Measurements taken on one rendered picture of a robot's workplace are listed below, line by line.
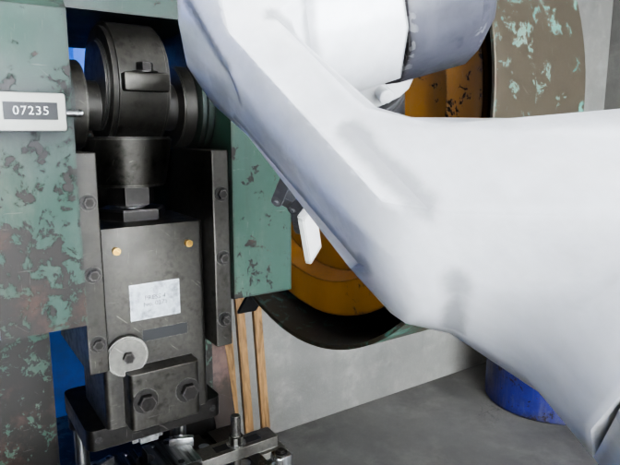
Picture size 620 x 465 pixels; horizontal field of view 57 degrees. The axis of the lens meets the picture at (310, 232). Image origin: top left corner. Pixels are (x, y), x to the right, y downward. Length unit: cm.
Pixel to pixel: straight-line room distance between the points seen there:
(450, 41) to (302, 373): 233
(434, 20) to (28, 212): 52
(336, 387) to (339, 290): 177
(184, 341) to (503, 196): 72
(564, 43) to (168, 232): 57
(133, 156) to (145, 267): 15
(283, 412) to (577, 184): 248
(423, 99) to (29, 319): 60
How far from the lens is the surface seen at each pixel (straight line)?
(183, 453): 102
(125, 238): 80
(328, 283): 102
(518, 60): 73
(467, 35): 34
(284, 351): 251
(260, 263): 83
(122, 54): 80
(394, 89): 45
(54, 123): 68
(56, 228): 73
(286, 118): 23
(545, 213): 17
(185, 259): 83
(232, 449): 106
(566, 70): 80
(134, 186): 83
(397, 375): 298
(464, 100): 77
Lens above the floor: 129
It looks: 10 degrees down
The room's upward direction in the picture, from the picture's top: straight up
